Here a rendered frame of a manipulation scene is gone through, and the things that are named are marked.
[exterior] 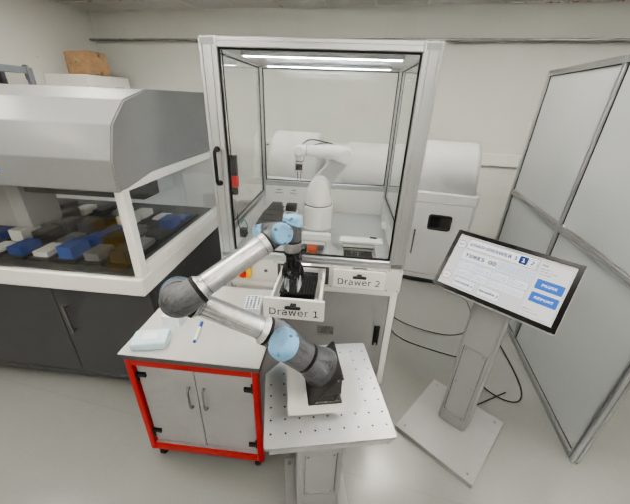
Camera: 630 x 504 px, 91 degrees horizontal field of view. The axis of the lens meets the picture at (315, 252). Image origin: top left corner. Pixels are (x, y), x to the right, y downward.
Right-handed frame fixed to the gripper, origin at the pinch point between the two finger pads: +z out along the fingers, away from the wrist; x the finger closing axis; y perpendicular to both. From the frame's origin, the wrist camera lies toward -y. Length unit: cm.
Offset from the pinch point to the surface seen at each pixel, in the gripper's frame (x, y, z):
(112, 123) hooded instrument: -80, -16, -64
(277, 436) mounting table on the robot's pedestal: 3, 52, 24
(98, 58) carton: -322, -344, -116
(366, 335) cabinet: 40, -36, 54
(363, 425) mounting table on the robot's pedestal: 32, 45, 24
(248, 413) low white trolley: -18, 22, 57
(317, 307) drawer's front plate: 11.2, -1.2, 10.1
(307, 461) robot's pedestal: 12, 39, 59
